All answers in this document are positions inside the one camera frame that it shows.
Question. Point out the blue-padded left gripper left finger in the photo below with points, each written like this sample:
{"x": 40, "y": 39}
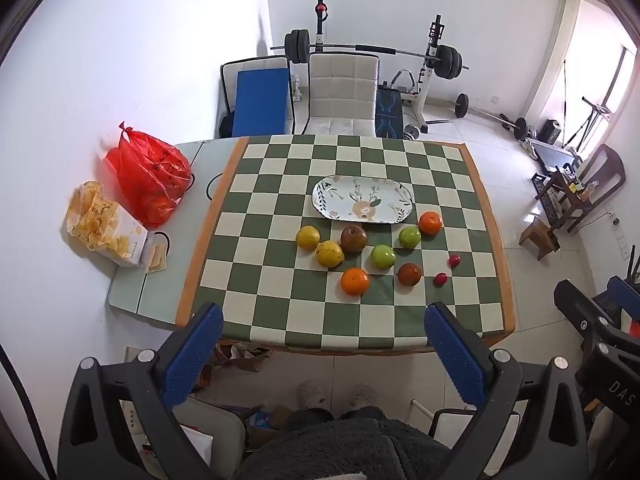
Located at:
{"x": 95, "y": 440}

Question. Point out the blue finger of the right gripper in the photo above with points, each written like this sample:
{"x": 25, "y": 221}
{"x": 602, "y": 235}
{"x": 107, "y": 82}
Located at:
{"x": 625, "y": 296}

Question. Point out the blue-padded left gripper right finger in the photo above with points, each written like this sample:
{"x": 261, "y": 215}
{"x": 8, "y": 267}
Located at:
{"x": 550, "y": 441}

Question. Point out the cherry tomato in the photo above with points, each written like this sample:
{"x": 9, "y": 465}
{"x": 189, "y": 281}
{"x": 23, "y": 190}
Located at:
{"x": 453, "y": 261}
{"x": 440, "y": 279}

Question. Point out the orange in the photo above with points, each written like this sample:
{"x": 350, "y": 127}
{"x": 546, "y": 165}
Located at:
{"x": 354, "y": 282}
{"x": 430, "y": 223}

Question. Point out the dark red-brown round fruit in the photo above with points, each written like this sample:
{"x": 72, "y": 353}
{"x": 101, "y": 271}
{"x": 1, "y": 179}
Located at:
{"x": 409, "y": 274}

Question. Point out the green apple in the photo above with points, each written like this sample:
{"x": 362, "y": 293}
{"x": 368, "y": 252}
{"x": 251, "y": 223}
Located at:
{"x": 382, "y": 257}
{"x": 410, "y": 237}

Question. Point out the dark red apple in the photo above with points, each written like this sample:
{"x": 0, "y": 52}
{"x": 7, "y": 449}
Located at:
{"x": 353, "y": 239}

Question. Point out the pear-shaped yellow lemon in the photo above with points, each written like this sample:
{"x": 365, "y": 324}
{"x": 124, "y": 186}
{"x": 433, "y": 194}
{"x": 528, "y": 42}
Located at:
{"x": 329, "y": 254}

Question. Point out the round yellow lemon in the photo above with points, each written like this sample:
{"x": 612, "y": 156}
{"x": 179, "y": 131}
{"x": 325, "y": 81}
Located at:
{"x": 307, "y": 238}

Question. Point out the small wooden stool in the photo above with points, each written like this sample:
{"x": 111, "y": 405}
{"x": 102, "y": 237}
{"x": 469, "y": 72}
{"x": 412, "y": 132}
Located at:
{"x": 541, "y": 236}

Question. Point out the small paper packet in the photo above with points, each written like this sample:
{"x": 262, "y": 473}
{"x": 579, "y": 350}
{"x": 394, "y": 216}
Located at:
{"x": 154, "y": 258}

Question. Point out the yellow snack box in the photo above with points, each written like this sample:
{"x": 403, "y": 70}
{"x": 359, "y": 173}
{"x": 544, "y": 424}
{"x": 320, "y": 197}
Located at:
{"x": 104, "y": 226}

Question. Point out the barbell on floor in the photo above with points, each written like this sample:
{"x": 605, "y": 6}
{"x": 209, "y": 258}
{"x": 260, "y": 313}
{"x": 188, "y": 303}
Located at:
{"x": 518, "y": 126}

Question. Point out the red plastic bag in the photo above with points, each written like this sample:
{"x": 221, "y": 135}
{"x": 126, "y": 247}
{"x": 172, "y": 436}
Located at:
{"x": 152, "y": 174}

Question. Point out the black blue bag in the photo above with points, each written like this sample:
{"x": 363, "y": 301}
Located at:
{"x": 389, "y": 120}

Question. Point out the oval floral ceramic plate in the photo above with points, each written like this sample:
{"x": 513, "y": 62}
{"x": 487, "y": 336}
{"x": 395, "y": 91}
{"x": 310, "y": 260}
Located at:
{"x": 362, "y": 199}

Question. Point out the green white checkered tablecloth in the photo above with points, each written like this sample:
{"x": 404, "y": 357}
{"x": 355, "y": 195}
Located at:
{"x": 274, "y": 294}

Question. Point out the white weight bench rack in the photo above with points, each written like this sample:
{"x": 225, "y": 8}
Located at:
{"x": 409, "y": 104}

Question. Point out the white padded chair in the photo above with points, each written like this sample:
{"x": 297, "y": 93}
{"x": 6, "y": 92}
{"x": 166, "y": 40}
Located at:
{"x": 342, "y": 94}

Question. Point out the blue-seated chair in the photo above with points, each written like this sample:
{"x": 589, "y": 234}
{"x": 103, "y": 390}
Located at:
{"x": 258, "y": 97}

